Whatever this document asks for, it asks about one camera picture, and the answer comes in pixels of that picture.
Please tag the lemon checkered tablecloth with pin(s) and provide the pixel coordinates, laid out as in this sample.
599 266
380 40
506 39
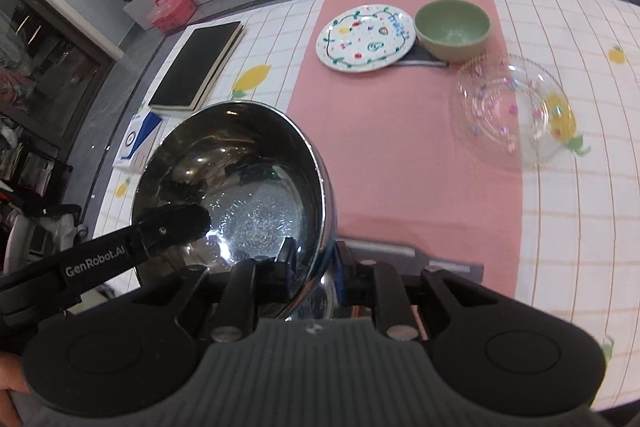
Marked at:
579 254

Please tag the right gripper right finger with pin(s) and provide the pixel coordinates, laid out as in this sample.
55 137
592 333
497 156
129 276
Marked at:
378 286

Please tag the green ceramic bowl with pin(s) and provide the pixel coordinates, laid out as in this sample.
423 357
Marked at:
454 31

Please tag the person's left hand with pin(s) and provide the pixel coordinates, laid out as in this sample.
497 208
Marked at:
11 379

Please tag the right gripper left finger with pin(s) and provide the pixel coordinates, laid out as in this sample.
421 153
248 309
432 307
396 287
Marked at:
251 283

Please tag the glass plate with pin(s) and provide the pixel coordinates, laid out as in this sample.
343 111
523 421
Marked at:
511 113

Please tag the white and blue box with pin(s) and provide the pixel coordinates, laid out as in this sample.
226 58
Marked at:
135 148

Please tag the white fruit-painted plate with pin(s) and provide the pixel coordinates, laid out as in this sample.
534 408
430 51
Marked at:
366 38

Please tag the pink storage box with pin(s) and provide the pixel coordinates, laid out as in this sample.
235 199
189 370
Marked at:
170 15

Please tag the pink restaurant placemat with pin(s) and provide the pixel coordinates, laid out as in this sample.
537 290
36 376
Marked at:
401 174

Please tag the black notebook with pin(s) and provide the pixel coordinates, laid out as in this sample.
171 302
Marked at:
195 68

